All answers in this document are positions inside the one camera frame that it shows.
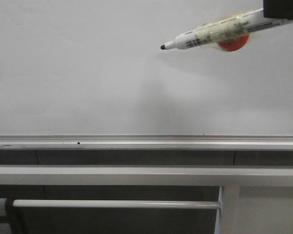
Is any white whiteboard marker pen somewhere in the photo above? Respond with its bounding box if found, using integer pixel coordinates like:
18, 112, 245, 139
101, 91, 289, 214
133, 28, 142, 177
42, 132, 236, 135
160, 8, 293, 50

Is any white round stand bar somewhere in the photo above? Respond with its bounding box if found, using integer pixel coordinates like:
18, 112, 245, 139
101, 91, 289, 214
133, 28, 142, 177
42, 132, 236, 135
13, 199, 221, 210

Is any large whiteboard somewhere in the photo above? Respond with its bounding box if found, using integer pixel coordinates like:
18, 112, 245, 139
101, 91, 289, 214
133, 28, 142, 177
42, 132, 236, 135
0, 0, 293, 135

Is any red round magnet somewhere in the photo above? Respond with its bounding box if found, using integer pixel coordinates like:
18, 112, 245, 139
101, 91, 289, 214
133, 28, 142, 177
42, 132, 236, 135
217, 35, 250, 52

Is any aluminium whiteboard tray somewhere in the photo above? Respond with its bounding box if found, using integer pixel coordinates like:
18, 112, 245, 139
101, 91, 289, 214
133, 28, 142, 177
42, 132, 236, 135
0, 135, 293, 151

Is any white stand upright post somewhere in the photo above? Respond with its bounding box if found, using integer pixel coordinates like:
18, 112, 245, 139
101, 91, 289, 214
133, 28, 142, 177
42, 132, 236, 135
214, 186, 240, 234

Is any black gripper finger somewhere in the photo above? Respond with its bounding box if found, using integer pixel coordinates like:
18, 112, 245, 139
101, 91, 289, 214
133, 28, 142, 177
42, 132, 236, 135
263, 0, 293, 20

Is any black chair part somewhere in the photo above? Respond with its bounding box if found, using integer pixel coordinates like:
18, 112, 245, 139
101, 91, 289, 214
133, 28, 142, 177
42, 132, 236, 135
4, 198, 23, 234

